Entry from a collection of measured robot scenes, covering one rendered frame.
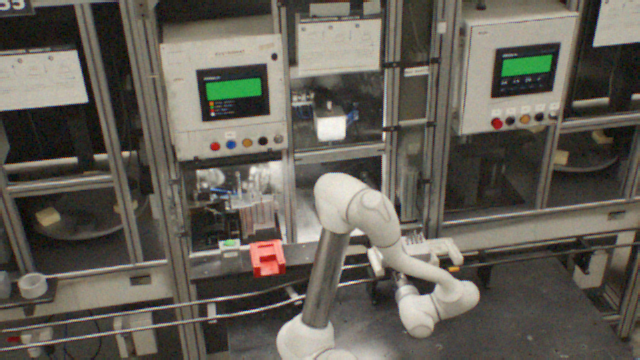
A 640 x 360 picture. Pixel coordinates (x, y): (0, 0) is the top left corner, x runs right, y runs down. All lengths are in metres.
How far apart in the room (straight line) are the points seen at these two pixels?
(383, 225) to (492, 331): 0.94
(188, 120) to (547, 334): 1.62
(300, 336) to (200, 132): 0.82
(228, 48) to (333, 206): 0.68
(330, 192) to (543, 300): 1.23
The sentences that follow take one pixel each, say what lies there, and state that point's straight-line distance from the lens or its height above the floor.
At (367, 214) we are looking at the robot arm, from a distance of 2.11.
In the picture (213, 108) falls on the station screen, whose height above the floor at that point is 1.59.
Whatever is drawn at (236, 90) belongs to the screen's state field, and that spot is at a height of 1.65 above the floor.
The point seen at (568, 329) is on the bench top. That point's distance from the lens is 3.00.
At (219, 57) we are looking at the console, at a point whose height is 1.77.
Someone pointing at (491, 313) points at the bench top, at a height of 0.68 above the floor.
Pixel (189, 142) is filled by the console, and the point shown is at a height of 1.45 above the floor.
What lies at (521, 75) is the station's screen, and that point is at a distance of 2.79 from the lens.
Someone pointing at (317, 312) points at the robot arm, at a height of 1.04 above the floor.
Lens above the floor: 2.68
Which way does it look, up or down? 32 degrees down
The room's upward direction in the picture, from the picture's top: 2 degrees counter-clockwise
